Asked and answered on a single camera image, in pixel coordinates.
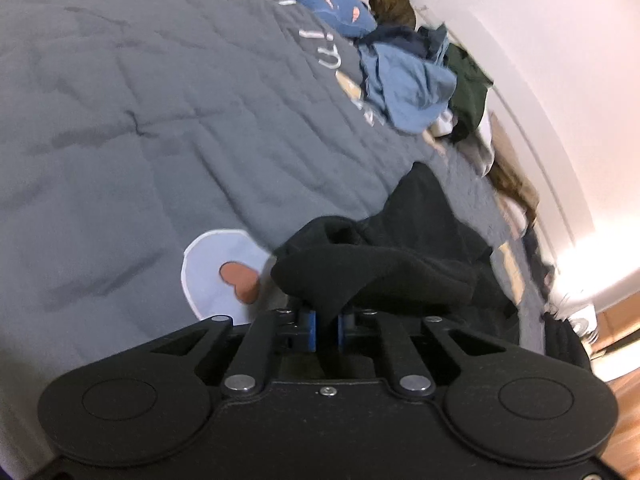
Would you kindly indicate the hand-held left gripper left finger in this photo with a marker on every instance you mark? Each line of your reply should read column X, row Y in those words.
column 311, row 332

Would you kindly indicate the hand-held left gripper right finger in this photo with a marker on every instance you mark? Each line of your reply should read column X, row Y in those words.
column 342, row 332

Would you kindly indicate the black sweatshirt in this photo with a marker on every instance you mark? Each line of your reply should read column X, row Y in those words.
column 400, row 270

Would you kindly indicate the dark crumpled clothes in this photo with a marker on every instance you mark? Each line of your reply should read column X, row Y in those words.
column 540, row 255

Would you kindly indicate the stack of folded black clothes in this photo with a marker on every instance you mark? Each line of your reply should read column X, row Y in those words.
column 565, row 342

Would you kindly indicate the tan folded garments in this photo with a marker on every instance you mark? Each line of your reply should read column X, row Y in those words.
column 512, row 185

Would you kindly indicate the white garment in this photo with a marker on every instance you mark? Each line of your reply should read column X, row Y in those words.
column 480, row 152

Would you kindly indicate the white fan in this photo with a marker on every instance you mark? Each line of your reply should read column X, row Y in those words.
column 582, row 322

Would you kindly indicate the light blue garment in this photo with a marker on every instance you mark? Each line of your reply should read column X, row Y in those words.
column 405, row 90

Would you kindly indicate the grey quilted blanket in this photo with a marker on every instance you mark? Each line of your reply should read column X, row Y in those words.
column 150, row 135

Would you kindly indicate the dark green garment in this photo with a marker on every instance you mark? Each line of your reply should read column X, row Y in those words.
column 470, row 90

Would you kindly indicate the white headboard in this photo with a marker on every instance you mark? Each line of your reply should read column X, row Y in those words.
column 550, row 135

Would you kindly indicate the navy garment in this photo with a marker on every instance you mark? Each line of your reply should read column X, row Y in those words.
column 390, row 37

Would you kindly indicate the slate blue garment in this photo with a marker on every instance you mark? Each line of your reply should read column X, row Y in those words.
column 435, row 47

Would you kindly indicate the tabby cat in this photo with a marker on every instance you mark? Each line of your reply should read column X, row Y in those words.
column 395, row 7

